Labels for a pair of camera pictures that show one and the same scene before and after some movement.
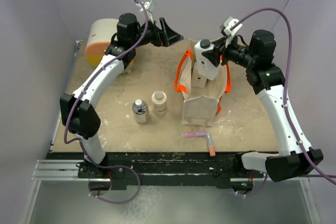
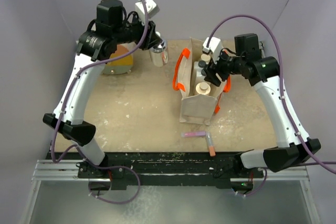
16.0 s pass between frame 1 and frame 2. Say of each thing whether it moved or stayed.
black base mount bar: stayed
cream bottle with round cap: moved
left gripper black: moved
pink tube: stayed
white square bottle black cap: moved
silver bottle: moved
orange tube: stayed
